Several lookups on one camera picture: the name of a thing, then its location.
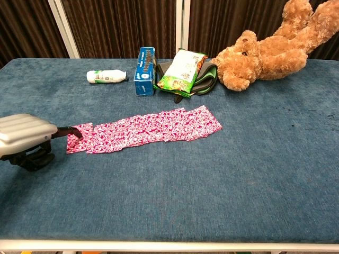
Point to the brown teddy bear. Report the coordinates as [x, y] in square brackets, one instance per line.
[267, 58]

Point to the blue table mat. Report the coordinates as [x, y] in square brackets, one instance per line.
[185, 185]

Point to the green white snack bag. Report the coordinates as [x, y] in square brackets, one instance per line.
[182, 71]

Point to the small white plastic bottle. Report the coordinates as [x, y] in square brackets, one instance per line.
[106, 76]

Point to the dark brown curtain panel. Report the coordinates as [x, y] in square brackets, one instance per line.
[233, 18]
[26, 26]
[119, 26]

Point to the black green fabric pouch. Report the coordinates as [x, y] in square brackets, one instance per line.
[208, 76]

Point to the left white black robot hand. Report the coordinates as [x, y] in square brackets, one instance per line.
[23, 132]

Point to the blue cardboard box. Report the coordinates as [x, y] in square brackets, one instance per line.
[144, 74]

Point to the white partition post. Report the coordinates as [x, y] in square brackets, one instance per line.
[182, 26]
[64, 29]

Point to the pink patterned pouch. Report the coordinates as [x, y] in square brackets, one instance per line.
[159, 127]

